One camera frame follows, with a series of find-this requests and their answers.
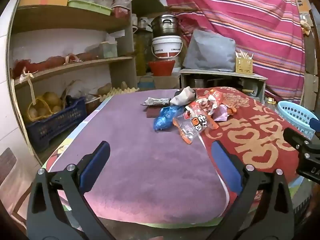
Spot low wooden cabinet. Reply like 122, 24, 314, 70
179, 69, 268, 103

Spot yellow chopstick holder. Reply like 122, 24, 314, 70
235, 57, 254, 75

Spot grey fabric cover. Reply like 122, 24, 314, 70
183, 29, 237, 72

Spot red striped cloth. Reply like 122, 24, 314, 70
161, 0, 307, 105

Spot pink wrapper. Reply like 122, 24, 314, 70
214, 104, 229, 122

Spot small red mesh basket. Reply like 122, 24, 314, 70
112, 5, 130, 18

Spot clear orange snack wrapper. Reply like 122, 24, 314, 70
172, 110, 218, 145

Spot red net bag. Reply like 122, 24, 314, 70
12, 54, 83, 78

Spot yellow net bag of potatoes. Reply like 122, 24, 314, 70
27, 92, 63, 121

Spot red plastic basket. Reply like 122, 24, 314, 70
148, 60, 175, 76

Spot clear plastic container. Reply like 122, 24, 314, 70
86, 41, 118, 59

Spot yellow cardboard box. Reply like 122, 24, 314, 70
19, 0, 68, 7

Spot bundle of chopsticks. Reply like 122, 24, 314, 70
235, 50, 254, 60

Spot green plastic tray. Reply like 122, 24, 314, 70
67, 0, 112, 15

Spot wooden shelf unit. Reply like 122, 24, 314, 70
7, 0, 140, 160

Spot silver foil wrapper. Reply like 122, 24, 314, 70
140, 97, 171, 106

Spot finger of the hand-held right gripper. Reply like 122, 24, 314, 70
309, 118, 320, 133
283, 127, 313, 153

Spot red patterned towel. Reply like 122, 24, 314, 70
194, 87, 304, 205

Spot purple towel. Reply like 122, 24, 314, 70
49, 89, 229, 224

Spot blue plastic bag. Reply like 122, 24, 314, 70
153, 105, 185, 132

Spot steel stock pot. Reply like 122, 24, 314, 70
150, 14, 179, 37

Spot large potato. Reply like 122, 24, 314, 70
97, 83, 112, 95

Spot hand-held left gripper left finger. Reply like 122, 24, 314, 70
26, 141, 118, 240

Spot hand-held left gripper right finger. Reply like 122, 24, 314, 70
204, 140, 295, 240

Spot white bucket with red label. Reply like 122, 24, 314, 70
152, 35, 183, 60

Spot yellow egg tray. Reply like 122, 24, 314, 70
99, 86, 139, 102

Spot wooden stick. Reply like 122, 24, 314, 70
170, 5, 198, 13

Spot dark blue plastic crate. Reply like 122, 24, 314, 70
25, 96, 88, 153

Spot light blue plastic basket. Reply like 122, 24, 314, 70
277, 101, 319, 140

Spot brown cardboard box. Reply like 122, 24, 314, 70
139, 75, 180, 90

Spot white round pot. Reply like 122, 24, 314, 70
246, 81, 260, 98

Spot cartoon printed table cover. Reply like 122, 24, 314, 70
41, 94, 233, 230

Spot large yellow oil jug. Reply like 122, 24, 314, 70
134, 26, 147, 77

